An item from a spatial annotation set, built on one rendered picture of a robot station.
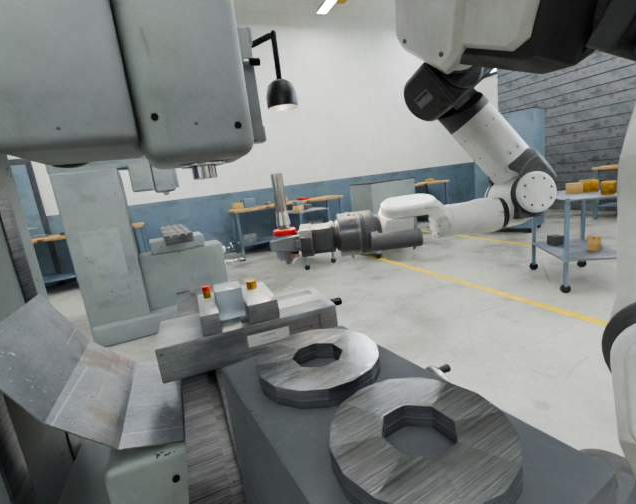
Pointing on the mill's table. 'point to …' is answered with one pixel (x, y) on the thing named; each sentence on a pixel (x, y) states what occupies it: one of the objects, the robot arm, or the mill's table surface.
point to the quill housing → (185, 79)
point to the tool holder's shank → (280, 202)
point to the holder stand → (388, 433)
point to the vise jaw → (260, 304)
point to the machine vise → (234, 333)
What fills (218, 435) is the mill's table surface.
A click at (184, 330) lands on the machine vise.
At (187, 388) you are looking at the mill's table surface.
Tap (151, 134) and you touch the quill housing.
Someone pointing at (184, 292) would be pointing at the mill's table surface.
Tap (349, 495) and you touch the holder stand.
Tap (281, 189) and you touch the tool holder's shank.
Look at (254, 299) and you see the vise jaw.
